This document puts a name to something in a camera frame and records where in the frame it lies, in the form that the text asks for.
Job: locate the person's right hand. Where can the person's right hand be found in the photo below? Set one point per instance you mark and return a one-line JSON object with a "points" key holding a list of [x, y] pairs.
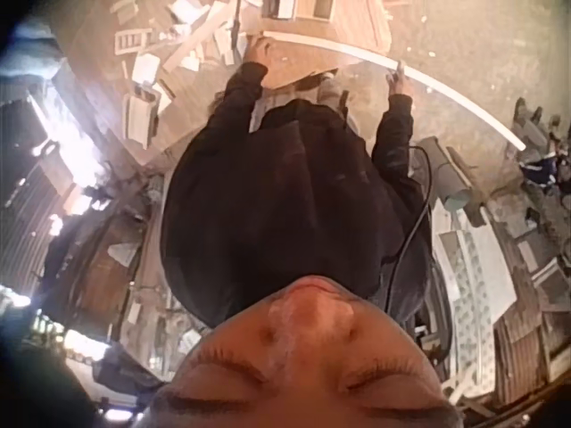
{"points": [[400, 84]]}

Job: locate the person's left hand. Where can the person's left hand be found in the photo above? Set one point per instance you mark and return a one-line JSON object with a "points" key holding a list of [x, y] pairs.
{"points": [[256, 51]]}

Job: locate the long white trim strip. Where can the long white trim strip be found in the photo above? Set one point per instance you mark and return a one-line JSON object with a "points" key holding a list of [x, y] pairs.
{"points": [[455, 96]]}

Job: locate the black slender tool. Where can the black slender tool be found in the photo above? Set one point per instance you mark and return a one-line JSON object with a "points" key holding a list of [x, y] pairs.
{"points": [[237, 24]]}

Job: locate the brown plywood board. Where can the brown plywood board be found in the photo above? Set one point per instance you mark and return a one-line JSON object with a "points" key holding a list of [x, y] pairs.
{"points": [[321, 44]]}

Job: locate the person's legs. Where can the person's legs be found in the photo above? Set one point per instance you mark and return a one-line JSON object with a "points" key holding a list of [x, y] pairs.
{"points": [[332, 90]]}

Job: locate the heap of white wood offcuts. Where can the heap of white wood offcuts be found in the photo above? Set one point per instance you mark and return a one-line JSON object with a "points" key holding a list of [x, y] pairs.
{"points": [[178, 49]]}

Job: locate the grey power tool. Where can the grey power tool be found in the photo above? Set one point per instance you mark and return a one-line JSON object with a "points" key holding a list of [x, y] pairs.
{"points": [[444, 171]]}

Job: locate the white perforated panels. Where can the white perforated panels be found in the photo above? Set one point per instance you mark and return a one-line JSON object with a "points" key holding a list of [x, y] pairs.
{"points": [[475, 272]]}

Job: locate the cluttered dark workbench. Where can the cluttered dark workbench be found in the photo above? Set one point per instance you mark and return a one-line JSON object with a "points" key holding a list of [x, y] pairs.
{"points": [[89, 232]]}

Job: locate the brown corrugated sheet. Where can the brown corrugated sheet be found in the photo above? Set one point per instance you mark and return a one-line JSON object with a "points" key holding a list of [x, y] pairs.
{"points": [[519, 352]]}

